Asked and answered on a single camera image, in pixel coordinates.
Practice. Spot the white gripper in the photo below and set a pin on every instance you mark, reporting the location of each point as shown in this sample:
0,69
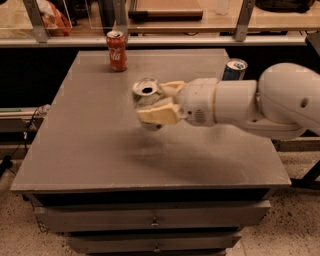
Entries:
196,101

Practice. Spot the white green 7up can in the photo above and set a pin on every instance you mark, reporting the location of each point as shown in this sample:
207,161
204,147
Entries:
146,91

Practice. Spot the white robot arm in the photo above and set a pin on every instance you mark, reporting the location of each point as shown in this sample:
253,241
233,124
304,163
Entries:
282,104

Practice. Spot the blue silver redbull can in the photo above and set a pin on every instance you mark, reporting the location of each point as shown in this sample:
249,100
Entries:
235,69

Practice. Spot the red coca-cola can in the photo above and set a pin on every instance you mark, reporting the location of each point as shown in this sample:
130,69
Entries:
116,43

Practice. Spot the grey drawer cabinet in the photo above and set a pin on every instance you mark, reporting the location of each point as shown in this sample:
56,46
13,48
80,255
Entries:
92,150

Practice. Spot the upper grey drawer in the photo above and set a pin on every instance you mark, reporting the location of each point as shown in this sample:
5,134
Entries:
85,218

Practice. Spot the grey drawer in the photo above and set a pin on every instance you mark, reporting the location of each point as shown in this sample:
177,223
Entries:
153,242
85,218

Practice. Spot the orange plastic bag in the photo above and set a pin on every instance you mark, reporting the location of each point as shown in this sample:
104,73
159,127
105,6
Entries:
53,18

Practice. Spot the black metal stand leg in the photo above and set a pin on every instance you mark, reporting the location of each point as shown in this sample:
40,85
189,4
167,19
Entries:
309,180

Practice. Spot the lower grey drawer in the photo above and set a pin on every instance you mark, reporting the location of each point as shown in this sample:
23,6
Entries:
153,242

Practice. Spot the wooden board with black frame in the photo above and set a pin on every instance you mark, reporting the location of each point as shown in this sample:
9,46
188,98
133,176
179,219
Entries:
145,10

